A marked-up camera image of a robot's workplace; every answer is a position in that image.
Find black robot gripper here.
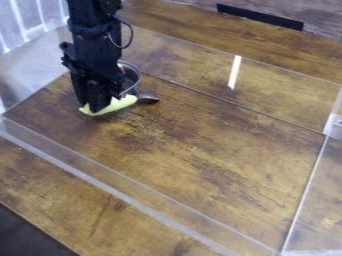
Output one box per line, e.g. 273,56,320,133
60,23,125,112

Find small silver metal pot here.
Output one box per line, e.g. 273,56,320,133
117,60,141,97

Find green handled metal spoon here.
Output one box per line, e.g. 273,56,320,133
78,92,160,116

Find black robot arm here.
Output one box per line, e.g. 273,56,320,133
60,0,125,113

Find black strip on table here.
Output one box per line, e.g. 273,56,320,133
216,3,304,31

